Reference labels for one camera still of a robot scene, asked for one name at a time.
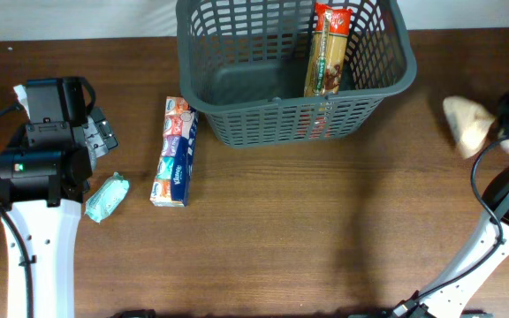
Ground light green wipes pack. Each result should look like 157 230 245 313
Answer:
85 172 130 223

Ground grey plastic basket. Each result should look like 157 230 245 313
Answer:
176 0 417 148

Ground tissue packs multipack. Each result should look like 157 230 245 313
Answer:
149 96 199 207

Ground spaghetti pasta package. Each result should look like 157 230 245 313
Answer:
303 3 353 97

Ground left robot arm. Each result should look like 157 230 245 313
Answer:
0 77 118 317

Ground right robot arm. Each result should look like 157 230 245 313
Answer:
390 92 509 317

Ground beige paper bag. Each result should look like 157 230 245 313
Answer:
443 95 509 159

